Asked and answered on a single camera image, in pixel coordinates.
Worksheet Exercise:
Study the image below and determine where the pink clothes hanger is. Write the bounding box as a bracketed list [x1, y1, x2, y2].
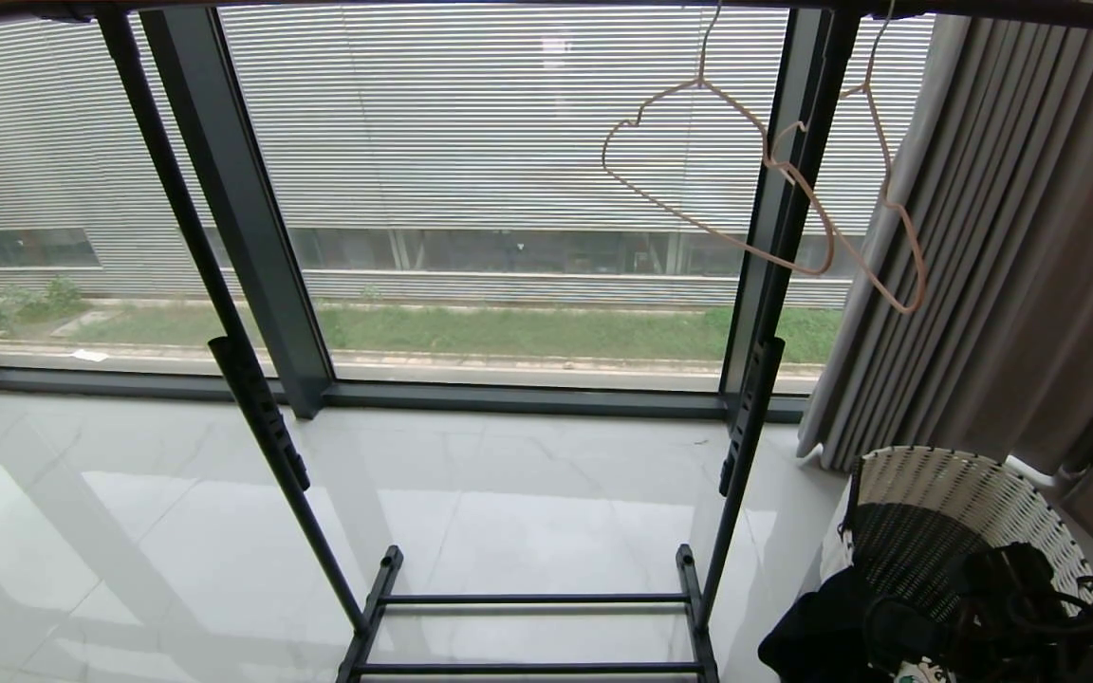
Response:
[601, 0, 837, 279]
[768, 0, 928, 316]

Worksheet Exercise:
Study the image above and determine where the black clothes rack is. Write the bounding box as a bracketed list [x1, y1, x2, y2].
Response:
[0, 0, 1093, 683]

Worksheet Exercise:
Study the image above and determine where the white laundry basket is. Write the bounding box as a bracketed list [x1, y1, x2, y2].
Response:
[817, 445, 1093, 683]

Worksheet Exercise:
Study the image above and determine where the window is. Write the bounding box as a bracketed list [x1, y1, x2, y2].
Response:
[0, 0, 936, 424]

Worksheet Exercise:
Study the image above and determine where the black garment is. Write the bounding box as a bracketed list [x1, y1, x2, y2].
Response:
[758, 564, 894, 683]

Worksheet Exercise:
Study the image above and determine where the beige curtain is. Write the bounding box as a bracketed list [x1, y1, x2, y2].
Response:
[797, 0, 1093, 572]

